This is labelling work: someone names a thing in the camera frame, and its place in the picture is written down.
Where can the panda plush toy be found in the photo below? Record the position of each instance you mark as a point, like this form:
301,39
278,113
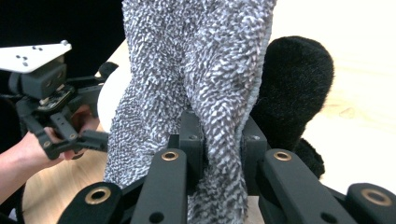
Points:
292,87

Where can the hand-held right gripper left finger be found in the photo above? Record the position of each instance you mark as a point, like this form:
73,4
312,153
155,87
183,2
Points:
194,146

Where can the gray fluffy towel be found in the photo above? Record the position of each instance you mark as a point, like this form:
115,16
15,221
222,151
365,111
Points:
193,62

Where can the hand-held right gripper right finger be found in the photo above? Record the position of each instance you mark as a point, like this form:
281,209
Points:
253,146

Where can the dark curtain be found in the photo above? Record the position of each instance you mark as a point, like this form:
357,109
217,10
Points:
62,18

